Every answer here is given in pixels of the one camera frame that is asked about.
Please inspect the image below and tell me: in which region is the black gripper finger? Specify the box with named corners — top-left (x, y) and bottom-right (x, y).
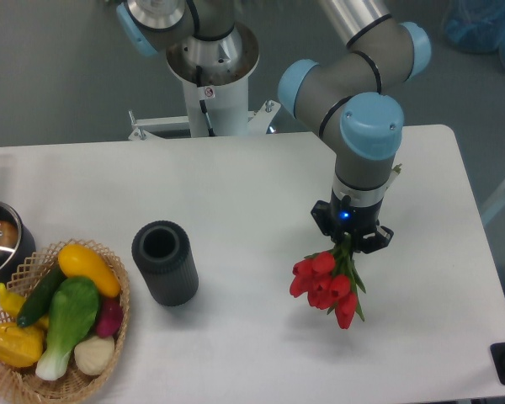
top-left (352, 226), bottom-right (394, 253)
top-left (311, 200), bottom-right (341, 241)

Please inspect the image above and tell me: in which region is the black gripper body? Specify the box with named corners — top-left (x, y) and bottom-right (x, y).
top-left (330, 191), bottom-right (383, 242)

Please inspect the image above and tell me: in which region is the red tulip bouquet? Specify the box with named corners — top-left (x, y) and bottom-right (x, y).
top-left (289, 164), bottom-right (403, 331)

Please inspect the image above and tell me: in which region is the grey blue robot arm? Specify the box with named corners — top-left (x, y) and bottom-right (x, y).
top-left (116, 1), bottom-right (431, 253)

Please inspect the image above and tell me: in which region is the dark grey ribbed vase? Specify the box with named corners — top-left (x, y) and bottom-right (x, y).
top-left (131, 221), bottom-right (199, 307)

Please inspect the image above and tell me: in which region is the blue plastic bag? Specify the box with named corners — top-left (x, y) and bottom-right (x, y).
top-left (442, 1), bottom-right (505, 69)

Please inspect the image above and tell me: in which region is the yellow squash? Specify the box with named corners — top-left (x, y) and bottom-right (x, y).
top-left (57, 243), bottom-right (121, 298)

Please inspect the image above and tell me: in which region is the green bok choy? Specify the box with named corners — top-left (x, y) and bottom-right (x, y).
top-left (35, 276), bottom-right (100, 381)

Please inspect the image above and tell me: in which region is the white garlic bulb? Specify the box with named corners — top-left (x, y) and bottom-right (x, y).
top-left (74, 335), bottom-right (114, 376)

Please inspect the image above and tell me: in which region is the dark green cucumber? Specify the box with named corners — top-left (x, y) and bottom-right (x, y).
top-left (17, 264), bottom-right (66, 327)

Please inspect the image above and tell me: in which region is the yellow banana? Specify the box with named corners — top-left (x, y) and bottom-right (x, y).
top-left (0, 283), bottom-right (49, 330)

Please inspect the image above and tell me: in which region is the yellow corn cob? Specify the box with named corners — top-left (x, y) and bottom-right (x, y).
top-left (0, 322), bottom-right (45, 368)

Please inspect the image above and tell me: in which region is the woven wicker basket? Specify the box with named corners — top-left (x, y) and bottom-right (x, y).
top-left (0, 239), bottom-right (130, 403)

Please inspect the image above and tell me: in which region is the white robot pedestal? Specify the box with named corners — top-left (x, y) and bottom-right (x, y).
top-left (128, 23), bottom-right (282, 141)

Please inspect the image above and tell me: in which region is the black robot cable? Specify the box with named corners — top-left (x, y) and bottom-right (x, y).
top-left (195, 65), bottom-right (216, 138)

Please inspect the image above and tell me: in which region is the dark pot blue handle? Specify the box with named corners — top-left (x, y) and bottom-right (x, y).
top-left (0, 125), bottom-right (37, 295)

